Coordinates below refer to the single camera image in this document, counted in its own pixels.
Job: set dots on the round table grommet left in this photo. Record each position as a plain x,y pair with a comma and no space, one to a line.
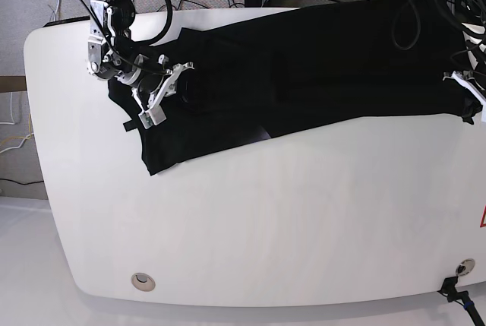
143,282

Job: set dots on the round table grommet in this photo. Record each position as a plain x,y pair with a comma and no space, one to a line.
465,267
143,282

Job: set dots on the round table grommet right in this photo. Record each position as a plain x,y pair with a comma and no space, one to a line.
465,267

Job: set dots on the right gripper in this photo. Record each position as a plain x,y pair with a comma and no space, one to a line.
112,54

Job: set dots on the black flat bar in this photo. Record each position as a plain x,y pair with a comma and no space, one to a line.
67,21

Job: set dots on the red warning sticker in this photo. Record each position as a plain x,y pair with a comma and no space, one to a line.
483,219

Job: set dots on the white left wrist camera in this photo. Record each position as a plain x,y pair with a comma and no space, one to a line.
470,86

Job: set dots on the black cable clamp plug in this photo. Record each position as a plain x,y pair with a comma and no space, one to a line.
450,292

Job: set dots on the black T-shirt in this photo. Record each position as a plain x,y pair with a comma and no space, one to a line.
296,70

